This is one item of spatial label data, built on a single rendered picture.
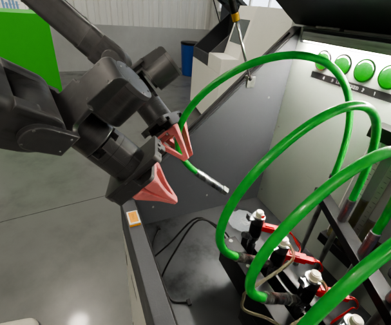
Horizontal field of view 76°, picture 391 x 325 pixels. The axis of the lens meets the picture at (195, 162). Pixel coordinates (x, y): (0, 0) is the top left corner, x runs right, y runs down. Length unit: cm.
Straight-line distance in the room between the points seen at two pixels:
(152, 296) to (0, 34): 326
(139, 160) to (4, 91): 17
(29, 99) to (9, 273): 179
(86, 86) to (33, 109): 7
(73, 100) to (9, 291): 170
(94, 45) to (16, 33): 301
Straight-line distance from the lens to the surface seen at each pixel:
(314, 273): 51
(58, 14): 60
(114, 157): 35
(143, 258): 66
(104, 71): 31
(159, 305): 59
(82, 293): 179
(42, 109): 29
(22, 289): 193
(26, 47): 358
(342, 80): 57
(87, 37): 57
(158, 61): 55
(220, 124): 79
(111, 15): 697
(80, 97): 32
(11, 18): 355
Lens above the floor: 147
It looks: 31 degrees down
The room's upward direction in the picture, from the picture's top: 5 degrees clockwise
